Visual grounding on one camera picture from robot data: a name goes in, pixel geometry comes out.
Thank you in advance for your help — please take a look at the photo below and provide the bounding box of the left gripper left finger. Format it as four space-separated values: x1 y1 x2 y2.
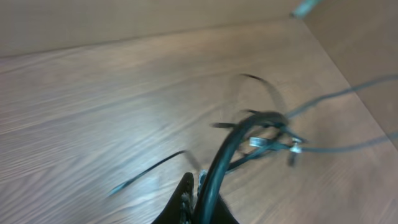
152 172 194 224

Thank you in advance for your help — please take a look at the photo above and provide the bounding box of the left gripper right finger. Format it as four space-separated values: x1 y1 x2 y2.
197 170 239 224

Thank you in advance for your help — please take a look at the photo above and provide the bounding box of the black cable with USB plugs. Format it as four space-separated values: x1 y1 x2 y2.
107 73 290 224

